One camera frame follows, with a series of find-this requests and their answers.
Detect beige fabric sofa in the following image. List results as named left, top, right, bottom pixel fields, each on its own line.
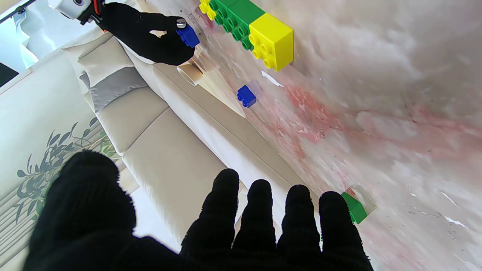
left=62, top=28, right=320, bottom=245

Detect green toy brick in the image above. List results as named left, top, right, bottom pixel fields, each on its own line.
left=341, top=191, right=368, bottom=225
left=209, top=0, right=241, bottom=32
left=228, top=0, right=266, bottom=51

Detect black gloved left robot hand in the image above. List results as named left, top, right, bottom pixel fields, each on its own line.
left=23, top=150, right=374, bottom=271

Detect right wrist red black cables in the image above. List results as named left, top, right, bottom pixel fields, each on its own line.
left=88, top=0, right=104, bottom=23

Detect blue toy brick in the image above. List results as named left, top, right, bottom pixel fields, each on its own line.
left=236, top=85, right=257, bottom=108
left=176, top=24, right=201, bottom=49

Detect round wooden bowl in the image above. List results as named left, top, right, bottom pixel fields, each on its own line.
left=176, top=64, right=204, bottom=86

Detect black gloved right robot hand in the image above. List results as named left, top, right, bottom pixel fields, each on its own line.
left=99, top=2, right=196, bottom=66

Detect tall leafy branch plant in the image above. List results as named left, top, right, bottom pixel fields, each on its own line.
left=15, top=117, right=121, bottom=226

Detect grey sofa cushion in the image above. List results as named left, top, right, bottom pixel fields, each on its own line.
left=79, top=66, right=148, bottom=113

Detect yellow toy brick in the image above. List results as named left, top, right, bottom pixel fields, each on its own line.
left=199, top=0, right=217, bottom=21
left=249, top=12, right=294, bottom=72

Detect beige sofa cushion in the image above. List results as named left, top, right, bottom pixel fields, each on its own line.
left=77, top=36, right=134, bottom=89

